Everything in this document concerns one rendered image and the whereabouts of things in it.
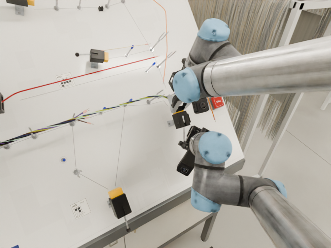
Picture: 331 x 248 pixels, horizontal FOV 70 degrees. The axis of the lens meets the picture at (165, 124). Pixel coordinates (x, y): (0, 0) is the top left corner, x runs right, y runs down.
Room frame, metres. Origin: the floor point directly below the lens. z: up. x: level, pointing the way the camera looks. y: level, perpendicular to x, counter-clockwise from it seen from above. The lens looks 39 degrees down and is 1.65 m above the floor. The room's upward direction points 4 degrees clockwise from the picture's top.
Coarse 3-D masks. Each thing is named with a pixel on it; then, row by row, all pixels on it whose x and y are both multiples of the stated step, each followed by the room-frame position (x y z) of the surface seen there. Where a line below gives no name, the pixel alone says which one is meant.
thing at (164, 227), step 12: (180, 204) 0.59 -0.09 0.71; (168, 216) 0.55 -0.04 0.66; (180, 216) 0.59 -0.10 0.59; (192, 216) 0.64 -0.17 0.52; (204, 216) 0.70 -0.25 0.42; (144, 228) 0.48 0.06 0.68; (156, 228) 0.51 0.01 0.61; (168, 228) 0.56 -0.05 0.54; (180, 228) 0.60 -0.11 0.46; (132, 240) 0.45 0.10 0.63; (144, 240) 0.48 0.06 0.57; (156, 240) 0.52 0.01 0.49
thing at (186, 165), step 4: (188, 152) 0.51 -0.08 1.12; (184, 156) 0.51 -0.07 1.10; (188, 156) 0.50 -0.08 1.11; (192, 156) 0.50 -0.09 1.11; (180, 160) 0.52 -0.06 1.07; (184, 160) 0.50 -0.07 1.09; (188, 160) 0.50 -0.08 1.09; (192, 160) 0.50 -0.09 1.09; (180, 164) 0.50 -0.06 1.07; (184, 164) 0.50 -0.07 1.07; (188, 164) 0.50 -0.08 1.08; (192, 164) 0.50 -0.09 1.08; (180, 168) 0.50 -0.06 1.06; (184, 168) 0.49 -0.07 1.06; (188, 168) 0.49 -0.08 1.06; (192, 168) 0.49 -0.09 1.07; (180, 172) 0.49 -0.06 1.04; (184, 172) 0.49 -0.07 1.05; (188, 172) 0.49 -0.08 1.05
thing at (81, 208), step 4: (80, 200) 0.42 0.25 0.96; (84, 200) 0.42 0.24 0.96; (72, 204) 0.40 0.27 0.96; (76, 204) 0.40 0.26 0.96; (80, 204) 0.41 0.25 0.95; (84, 204) 0.41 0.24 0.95; (72, 208) 0.39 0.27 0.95; (76, 208) 0.39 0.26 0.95; (80, 208) 0.40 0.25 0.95; (84, 208) 0.40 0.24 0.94; (88, 208) 0.40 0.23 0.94; (76, 212) 0.39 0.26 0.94; (80, 212) 0.39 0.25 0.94; (84, 212) 0.39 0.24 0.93; (88, 212) 0.39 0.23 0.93; (76, 216) 0.38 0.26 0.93; (80, 216) 0.38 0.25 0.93
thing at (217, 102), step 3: (213, 99) 0.84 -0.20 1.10; (216, 99) 0.85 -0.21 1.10; (219, 99) 0.86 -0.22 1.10; (222, 99) 0.86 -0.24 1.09; (213, 102) 0.84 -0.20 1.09; (216, 102) 0.84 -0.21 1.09; (219, 102) 0.85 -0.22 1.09; (222, 102) 0.85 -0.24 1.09; (213, 105) 0.83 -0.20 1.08; (216, 105) 0.83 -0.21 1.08; (219, 105) 0.84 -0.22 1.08; (222, 105) 0.84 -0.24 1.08
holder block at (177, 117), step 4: (180, 112) 0.69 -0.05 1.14; (184, 112) 0.70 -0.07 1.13; (172, 116) 0.70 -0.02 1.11; (176, 116) 0.68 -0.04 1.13; (180, 116) 0.68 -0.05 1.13; (184, 116) 0.68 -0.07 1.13; (176, 120) 0.68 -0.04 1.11; (180, 120) 0.67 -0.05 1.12; (184, 120) 0.68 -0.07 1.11; (188, 120) 0.68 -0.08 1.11; (176, 124) 0.67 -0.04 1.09; (180, 124) 0.65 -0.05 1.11; (184, 124) 0.66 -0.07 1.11; (188, 124) 0.67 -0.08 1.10; (176, 128) 0.67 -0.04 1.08
